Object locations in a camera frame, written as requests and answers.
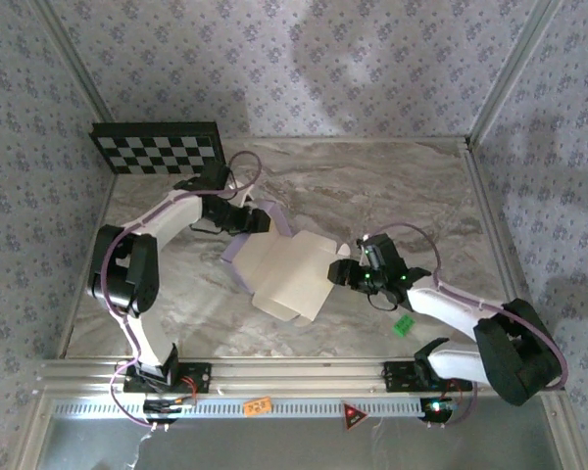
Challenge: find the white lilac paper box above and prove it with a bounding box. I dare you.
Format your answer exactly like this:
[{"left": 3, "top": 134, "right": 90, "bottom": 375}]
[{"left": 220, "top": 199, "right": 352, "bottom": 328}]

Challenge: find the large green toy brick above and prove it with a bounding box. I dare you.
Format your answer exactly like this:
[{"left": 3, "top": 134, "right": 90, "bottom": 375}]
[{"left": 391, "top": 314, "right": 417, "bottom": 339}]

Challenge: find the black white checkerboard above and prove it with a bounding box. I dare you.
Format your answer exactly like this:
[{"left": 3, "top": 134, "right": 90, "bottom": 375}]
[{"left": 88, "top": 120, "right": 227, "bottom": 176}]

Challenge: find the red triangle warning sticker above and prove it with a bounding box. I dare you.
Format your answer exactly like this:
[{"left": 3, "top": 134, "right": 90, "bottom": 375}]
[{"left": 341, "top": 400, "right": 369, "bottom": 434}]

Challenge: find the orange label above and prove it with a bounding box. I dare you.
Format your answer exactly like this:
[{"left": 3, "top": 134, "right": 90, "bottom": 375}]
[{"left": 242, "top": 398, "right": 272, "bottom": 418}]

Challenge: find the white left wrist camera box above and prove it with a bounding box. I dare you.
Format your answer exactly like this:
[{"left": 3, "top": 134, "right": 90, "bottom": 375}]
[{"left": 222, "top": 179, "right": 257, "bottom": 210}]

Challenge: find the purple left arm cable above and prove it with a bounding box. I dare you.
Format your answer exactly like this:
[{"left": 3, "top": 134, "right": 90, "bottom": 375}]
[{"left": 100, "top": 150, "right": 264, "bottom": 432}]

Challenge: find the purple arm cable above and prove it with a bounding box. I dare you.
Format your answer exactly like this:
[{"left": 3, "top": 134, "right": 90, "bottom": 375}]
[
  {"left": 365, "top": 222, "right": 569, "bottom": 431},
  {"left": 100, "top": 150, "right": 264, "bottom": 432}
]

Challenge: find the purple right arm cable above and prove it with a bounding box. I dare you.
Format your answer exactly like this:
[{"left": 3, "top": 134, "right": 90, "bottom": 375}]
[{"left": 365, "top": 222, "right": 569, "bottom": 431}]

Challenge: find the wide aluminium base rail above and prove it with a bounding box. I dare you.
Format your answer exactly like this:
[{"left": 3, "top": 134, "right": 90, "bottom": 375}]
[{"left": 34, "top": 355, "right": 568, "bottom": 399}]

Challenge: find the grey slotted cable duct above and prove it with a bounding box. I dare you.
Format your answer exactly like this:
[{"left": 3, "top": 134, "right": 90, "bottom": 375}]
[{"left": 51, "top": 397, "right": 425, "bottom": 421}]

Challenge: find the aluminium frame post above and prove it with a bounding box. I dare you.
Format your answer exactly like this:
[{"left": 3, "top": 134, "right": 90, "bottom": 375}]
[
  {"left": 31, "top": 0, "right": 117, "bottom": 126},
  {"left": 468, "top": 0, "right": 564, "bottom": 143}
]

